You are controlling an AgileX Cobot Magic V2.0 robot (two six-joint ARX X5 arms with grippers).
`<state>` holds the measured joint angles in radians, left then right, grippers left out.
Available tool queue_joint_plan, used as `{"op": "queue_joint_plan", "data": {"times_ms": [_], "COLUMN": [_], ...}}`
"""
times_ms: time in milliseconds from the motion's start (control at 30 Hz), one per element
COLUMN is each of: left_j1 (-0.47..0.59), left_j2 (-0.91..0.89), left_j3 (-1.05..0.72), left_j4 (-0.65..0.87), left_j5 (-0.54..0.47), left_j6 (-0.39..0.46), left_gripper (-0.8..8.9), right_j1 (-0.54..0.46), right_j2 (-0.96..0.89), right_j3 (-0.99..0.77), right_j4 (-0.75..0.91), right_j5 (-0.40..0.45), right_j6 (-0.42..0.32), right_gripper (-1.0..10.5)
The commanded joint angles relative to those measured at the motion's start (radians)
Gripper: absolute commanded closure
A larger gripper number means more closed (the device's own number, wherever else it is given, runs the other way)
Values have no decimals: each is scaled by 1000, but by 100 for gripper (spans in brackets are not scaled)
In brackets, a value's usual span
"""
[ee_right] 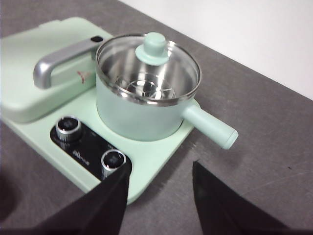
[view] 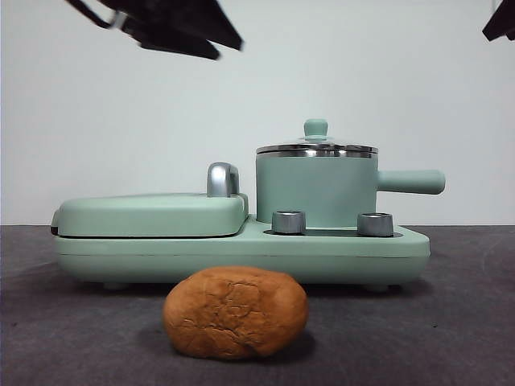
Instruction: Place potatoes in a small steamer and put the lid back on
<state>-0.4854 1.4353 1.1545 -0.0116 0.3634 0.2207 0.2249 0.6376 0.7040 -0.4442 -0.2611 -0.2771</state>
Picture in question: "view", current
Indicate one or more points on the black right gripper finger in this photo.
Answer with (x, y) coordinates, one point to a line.
(501, 22)

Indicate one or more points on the glass lid with green knob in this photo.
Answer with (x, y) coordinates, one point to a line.
(316, 128)

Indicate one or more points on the mint green griddle cover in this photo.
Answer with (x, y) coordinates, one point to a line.
(153, 215)

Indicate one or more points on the mint green breakfast machine base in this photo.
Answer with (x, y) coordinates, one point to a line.
(241, 257)

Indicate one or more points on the brown potato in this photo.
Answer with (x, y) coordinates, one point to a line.
(237, 313)

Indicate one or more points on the silver dial knob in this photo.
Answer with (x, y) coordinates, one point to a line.
(375, 225)
(288, 222)

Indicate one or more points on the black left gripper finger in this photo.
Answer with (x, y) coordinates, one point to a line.
(177, 42)
(193, 18)

